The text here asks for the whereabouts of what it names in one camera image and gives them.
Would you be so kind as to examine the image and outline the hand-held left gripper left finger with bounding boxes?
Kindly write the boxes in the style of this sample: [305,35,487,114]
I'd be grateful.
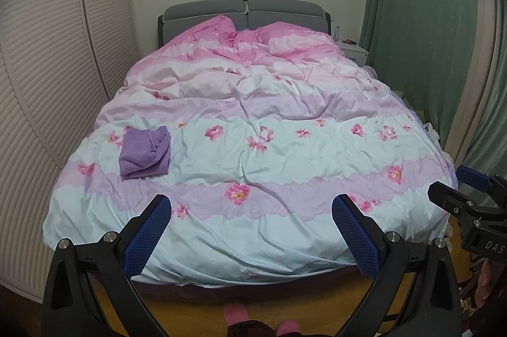
[42,194,173,337]

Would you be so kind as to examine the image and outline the beige curtain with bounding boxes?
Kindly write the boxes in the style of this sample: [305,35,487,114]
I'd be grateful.
[441,0,507,156]

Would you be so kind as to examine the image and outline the person's right hand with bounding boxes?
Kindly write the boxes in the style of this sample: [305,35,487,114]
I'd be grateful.
[473,262,497,308]

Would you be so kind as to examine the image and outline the white cloth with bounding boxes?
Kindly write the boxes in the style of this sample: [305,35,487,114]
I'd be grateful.
[422,121,442,142]

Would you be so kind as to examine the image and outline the person's dark pants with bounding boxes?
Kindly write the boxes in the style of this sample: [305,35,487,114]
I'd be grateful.
[228,323,278,337]

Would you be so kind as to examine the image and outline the purple sweater with green print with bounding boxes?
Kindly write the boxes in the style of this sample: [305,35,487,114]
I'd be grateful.
[119,125,172,180]

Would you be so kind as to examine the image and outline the pink floral blanket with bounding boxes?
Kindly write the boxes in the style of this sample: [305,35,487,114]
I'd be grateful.
[42,16,460,288]

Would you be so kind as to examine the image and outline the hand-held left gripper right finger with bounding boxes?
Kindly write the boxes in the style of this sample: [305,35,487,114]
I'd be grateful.
[331,194,463,337]

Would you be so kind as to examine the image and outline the green curtain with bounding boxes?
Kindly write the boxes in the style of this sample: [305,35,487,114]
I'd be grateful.
[360,0,507,171]

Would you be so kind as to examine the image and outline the wide white louvered wardrobe door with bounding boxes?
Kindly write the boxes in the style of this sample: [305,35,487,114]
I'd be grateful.
[0,0,131,294]

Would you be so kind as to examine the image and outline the grey padded headboard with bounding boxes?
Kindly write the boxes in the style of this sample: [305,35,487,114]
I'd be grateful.
[157,0,332,48]

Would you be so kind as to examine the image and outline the pink slipper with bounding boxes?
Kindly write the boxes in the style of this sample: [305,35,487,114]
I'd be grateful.
[276,319,301,337]
[223,303,251,332]

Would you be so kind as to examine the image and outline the white nightstand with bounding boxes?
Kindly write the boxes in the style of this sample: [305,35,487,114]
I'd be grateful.
[341,43,370,66]

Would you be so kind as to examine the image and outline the narrow white louvered wardrobe door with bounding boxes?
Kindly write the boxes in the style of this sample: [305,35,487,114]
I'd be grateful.
[81,0,145,100]

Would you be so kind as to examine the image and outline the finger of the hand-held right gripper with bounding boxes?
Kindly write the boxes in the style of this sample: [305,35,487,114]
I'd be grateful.
[455,165,507,200]
[428,181,490,227]

